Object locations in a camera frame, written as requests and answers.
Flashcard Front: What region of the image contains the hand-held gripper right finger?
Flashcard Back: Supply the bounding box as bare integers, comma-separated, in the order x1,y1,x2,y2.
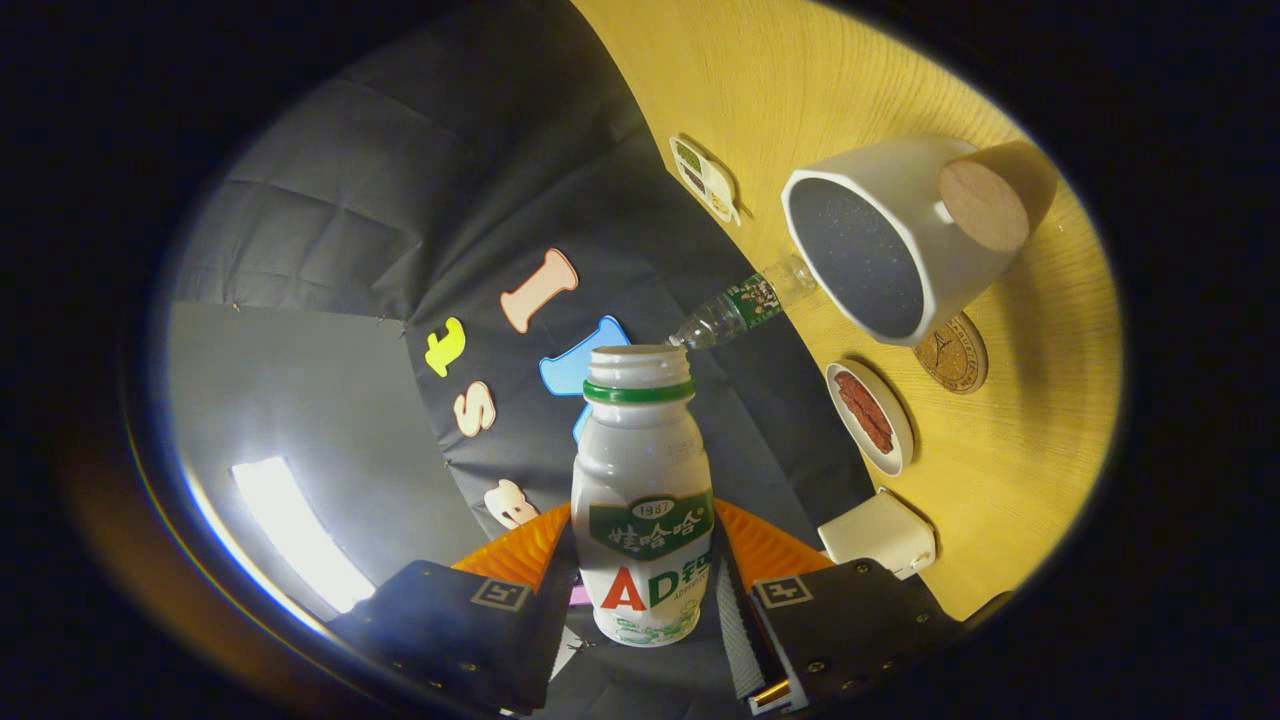
708,498,1016,716

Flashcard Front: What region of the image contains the white toaster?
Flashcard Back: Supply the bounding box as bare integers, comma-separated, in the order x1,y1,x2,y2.
818,488,937,581

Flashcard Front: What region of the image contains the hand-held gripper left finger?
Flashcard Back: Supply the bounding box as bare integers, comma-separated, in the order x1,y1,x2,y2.
330,502,581,716

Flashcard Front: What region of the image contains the clear plastic water bottle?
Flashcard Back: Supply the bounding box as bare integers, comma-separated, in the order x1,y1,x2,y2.
667,255,819,351

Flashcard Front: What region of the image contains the wooden table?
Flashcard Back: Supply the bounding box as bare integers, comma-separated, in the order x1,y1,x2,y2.
570,0,1123,621

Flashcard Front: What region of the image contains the white divided dish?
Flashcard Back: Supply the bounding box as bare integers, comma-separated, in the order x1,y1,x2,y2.
669,135,743,227

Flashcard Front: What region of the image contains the white cup wooden handle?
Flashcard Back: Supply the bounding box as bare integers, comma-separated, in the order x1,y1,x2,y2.
780,137,1059,348

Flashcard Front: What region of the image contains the red meat slice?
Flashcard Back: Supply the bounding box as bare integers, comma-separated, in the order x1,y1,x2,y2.
835,370,895,454

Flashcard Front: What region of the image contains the round cork coaster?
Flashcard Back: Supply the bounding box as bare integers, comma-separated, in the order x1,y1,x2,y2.
913,312,989,395

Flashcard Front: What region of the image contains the round white plate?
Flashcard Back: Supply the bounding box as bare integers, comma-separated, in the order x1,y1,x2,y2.
825,360,915,477

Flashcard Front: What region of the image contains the black backdrop cloth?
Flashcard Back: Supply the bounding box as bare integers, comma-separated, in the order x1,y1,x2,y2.
165,0,876,716

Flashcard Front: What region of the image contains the white juice bottle green label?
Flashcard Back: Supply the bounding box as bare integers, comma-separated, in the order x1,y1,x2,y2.
570,345,717,648

